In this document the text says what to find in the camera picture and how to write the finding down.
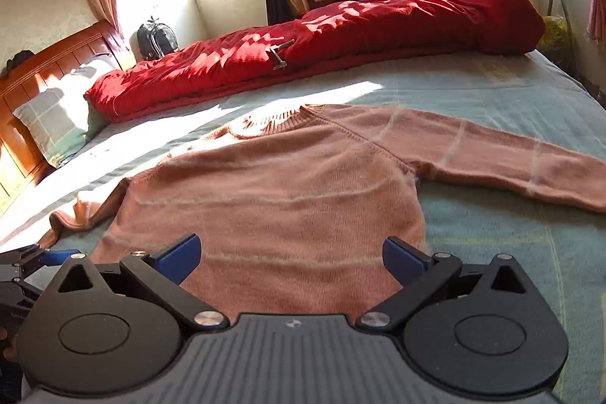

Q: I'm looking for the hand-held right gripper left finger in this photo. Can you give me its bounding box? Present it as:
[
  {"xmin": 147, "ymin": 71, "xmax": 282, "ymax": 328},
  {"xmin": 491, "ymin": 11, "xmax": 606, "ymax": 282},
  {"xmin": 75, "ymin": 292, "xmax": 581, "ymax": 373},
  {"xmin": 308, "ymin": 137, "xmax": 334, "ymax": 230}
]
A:
[{"xmin": 50, "ymin": 232, "xmax": 231, "ymax": 334}]

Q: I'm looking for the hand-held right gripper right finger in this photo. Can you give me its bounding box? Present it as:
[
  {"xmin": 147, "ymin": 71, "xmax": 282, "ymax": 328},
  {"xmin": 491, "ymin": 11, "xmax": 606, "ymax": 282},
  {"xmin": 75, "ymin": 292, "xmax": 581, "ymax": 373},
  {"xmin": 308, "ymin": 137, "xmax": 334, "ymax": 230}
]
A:
[{"xmin": 356, "ymin": 236, "xmax": 536, "ymax": 335}]

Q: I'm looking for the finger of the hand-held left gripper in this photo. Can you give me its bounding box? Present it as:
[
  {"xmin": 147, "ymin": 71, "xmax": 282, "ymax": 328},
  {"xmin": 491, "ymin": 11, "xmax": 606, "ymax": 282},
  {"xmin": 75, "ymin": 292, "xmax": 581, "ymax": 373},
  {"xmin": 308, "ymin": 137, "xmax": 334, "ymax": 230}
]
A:
[{"xmin": 0, "ymin": 245, "xmax": 80, "ymax": 284}]

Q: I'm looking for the orange knit sweater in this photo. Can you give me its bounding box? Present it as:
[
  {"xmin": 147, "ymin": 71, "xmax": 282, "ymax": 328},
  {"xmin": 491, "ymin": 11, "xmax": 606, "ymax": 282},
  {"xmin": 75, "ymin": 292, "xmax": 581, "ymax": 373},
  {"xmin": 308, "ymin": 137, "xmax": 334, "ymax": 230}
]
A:
[{"xmin": 38, "ymin": 103, "xmax": 606, "ymax": 320}]

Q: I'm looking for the person's left hand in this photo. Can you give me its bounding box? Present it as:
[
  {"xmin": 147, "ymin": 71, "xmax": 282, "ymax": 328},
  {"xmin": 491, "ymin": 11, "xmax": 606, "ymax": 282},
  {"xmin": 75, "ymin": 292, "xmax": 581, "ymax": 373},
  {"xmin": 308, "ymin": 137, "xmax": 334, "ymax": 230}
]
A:
[{"xmin": 0, "ymin": 327, "xmax": 20, "ymax": 360}]

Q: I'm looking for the plaid pillow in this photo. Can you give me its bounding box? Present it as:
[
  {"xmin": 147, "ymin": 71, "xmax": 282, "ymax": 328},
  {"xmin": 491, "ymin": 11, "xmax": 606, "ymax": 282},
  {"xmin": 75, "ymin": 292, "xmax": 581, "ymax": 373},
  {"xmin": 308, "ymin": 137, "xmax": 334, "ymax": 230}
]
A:
[{"xmin": 13, "ymin": 54, "xmax": 114, "ymax": 168}]

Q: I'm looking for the small black cloth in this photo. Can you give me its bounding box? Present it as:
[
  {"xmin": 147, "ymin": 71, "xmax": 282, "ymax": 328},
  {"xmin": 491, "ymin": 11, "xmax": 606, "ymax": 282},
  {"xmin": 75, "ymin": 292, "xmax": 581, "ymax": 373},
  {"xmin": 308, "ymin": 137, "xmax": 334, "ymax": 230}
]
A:
[{"xmin": 5, "ymin": 50, "xmax": 34, "ymax": 73}]

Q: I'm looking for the wooden headboard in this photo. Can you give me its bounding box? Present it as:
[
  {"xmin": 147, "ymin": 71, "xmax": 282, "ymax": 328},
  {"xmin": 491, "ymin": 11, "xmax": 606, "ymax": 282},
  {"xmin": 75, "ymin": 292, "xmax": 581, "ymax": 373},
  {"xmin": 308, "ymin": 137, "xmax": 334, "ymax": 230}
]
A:
[{"xmin": 0, "ymin": 20, "xmax": 136, "ymax": 215}]

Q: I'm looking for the grey backpack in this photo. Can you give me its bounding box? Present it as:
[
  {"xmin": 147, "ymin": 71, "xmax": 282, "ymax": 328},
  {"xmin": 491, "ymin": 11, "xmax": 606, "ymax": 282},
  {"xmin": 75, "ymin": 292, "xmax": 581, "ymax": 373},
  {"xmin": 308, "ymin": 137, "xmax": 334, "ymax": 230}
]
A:
[{"xmin": 136, "ymin": 17, "xmax": 180, "ymax": 61}]

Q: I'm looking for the grey metal tool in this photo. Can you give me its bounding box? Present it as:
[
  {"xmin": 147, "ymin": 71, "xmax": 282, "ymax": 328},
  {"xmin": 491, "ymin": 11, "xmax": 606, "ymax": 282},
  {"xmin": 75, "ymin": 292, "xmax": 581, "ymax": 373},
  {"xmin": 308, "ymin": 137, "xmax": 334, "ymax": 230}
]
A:
[{"xmin": 271, "ymin": 39, "xmax": 297, "ymax": 71}]

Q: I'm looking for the red quilt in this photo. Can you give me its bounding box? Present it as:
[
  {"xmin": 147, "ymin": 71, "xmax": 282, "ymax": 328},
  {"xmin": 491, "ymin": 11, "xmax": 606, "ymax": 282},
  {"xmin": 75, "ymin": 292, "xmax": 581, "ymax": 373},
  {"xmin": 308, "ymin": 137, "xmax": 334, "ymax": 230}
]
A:
[{"xmin": 84, "ymin": 0, "xmax": 546, "ymax": 123}]

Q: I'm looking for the yellow bundle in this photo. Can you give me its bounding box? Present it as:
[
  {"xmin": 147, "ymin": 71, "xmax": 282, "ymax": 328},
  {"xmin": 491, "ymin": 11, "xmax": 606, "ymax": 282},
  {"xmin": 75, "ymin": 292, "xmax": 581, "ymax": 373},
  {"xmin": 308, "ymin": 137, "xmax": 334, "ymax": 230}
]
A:
[{"xmin": 540, "ymin": 16, "xmax": 576, "ymax": 64}]

